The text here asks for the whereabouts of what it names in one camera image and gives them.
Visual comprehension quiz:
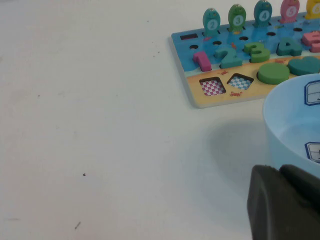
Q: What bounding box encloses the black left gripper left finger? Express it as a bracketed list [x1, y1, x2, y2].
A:
[246, 164, 320, 240]

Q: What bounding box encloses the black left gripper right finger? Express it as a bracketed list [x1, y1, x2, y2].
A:
[278, 163, 320, 195]

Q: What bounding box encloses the green number three piece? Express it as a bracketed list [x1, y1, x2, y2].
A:
[243, 42, 271, 64]

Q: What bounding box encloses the light blue plastic bowl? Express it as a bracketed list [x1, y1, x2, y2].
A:
[262, 72, 320, 174]

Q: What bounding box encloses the green circle piece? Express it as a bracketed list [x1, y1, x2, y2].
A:
[256, 62, 291, 86]

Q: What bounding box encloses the teal heart piece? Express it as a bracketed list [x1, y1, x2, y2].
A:
[286, 56, 320, 77]

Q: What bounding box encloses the teal number four piece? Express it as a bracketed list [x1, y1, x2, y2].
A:
[276, 37, 303, 58]

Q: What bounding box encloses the pink number five piece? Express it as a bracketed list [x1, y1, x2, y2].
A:
[301, 31, 320, 54]

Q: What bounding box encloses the teal number two piece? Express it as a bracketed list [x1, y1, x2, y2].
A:
[213, 46, 244, 70]

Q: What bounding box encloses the colourful wooden puzzle board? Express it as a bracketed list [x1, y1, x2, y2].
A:
[170, 11, 320, 110]

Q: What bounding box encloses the magenta number one piece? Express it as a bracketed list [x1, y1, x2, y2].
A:
[192, 50, 213, 73]

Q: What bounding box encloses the yellow fish peg number six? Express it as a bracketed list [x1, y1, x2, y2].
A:
[304, 0, 320, 21]

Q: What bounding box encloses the pink fish peg number five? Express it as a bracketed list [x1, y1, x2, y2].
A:
[279, 0, 301, 25]

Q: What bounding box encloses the teal fish peg number four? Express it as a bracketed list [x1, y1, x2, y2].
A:
[253, 0, 274, 28]

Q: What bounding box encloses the green fish peg number three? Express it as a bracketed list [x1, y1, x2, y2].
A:
[227, 3, 248, 35]

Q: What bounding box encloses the turquoise fish peg number two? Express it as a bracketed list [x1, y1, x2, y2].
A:
[202, 7, 222, 37]

